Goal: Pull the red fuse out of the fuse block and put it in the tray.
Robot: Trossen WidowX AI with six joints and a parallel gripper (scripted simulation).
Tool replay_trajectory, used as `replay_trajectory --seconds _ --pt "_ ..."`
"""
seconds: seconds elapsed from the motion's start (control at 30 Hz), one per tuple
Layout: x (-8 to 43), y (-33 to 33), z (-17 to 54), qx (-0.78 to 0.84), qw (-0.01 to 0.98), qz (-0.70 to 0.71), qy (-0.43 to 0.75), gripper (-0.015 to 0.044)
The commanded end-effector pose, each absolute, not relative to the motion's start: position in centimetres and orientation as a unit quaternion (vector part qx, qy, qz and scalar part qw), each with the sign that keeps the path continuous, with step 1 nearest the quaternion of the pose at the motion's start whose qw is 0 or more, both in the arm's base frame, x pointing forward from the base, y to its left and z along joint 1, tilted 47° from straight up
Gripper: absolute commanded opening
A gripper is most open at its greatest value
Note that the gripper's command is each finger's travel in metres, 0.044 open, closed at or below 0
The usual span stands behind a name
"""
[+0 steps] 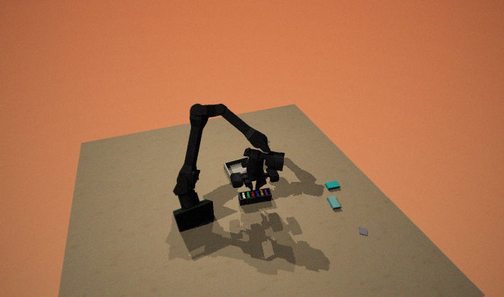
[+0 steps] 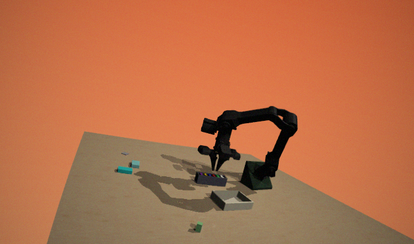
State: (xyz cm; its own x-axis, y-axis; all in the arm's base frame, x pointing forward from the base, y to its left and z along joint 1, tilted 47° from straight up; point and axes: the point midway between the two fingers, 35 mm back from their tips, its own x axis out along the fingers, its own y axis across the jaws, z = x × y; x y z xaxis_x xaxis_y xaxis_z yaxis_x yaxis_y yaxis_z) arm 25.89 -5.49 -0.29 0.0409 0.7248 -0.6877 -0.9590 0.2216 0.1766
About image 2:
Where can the teal rectangular block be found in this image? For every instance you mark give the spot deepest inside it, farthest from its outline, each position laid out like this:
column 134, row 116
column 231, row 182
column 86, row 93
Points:
column 124, row 170
column 135, row 164

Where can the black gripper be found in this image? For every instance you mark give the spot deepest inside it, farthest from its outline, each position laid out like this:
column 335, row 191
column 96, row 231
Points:
column 204, row 150

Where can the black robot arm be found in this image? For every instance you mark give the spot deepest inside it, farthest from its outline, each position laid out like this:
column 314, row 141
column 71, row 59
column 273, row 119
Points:
column 230, row 119

